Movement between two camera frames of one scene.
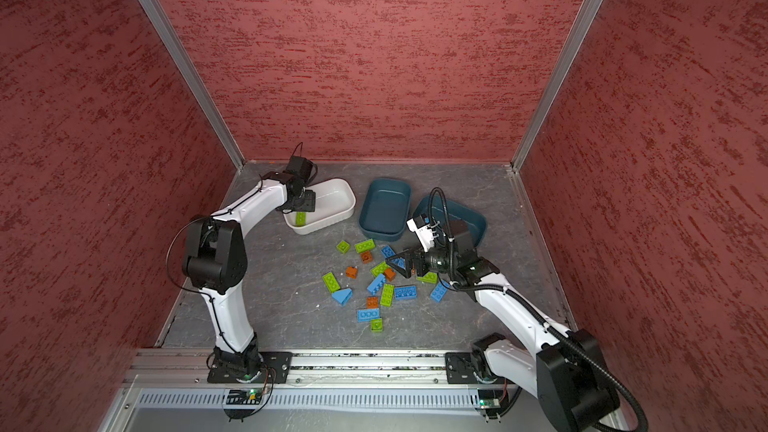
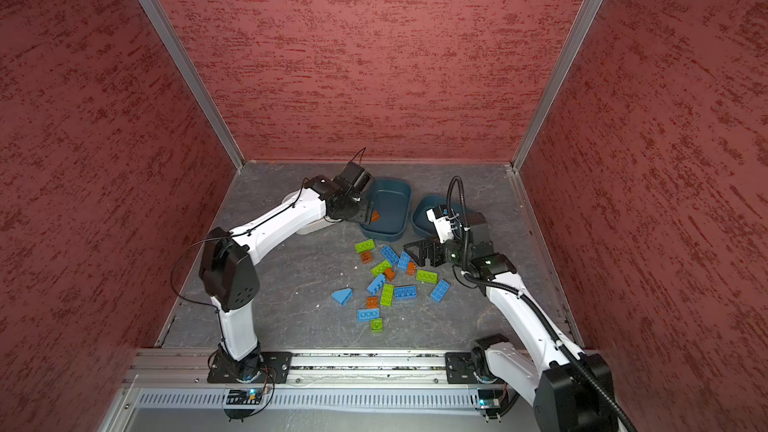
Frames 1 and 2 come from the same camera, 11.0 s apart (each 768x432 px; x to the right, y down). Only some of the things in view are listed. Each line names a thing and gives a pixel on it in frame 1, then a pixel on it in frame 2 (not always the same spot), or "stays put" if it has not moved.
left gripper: [309, 204] → [366, 212]
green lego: [379, 269] stays put
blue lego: [376, 284] stays put
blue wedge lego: [343, 296] stays put
